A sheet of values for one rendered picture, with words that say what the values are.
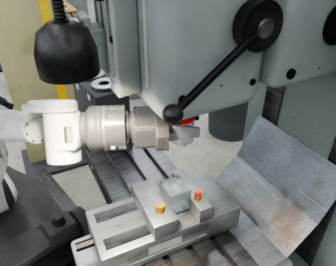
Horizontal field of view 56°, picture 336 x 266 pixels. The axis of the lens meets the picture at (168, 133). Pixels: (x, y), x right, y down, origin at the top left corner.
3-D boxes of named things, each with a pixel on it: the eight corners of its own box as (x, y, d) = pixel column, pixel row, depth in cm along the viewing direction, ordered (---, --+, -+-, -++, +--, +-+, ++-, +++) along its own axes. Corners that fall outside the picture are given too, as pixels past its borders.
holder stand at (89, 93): (102, 145, 111) (94, 94, 100) (78, 119, 126) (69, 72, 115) (132, 134, 116) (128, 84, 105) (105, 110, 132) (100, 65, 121)
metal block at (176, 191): (170, 215, 74) (170, 197, 71) (160, 199, 79) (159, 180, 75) (189, 208, 76) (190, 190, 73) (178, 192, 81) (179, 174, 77)
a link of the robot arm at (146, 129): (169, 122, 54) (99, 125, 53) (168, 165, 60) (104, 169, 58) (163, 90, 65) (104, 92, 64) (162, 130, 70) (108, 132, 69)
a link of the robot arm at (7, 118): (38, 153, 68) (-8, 145, 79) (53, 108, 70) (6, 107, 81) (-10, 139, 59) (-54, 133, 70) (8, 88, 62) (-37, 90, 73)
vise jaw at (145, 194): (154, 240, 69) (154, 228, 67) (131, 196, 80) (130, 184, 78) (179, 231, 71) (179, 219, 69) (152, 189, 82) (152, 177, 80)
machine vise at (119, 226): (104, 281, 69) (98, 248, 63) (88, 230, 80) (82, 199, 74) (238, 226, 81) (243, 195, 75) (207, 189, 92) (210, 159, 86)
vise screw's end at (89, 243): (77, 253, 70) (75, 248, 69) (75, 247, 72) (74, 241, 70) (94, 247, 72) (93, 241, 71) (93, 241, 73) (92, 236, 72)
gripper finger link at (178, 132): (198, 137, 62) (167, 139, 61) (199, 123, 60) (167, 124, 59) (199, 142, 60) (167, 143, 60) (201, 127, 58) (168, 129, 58)
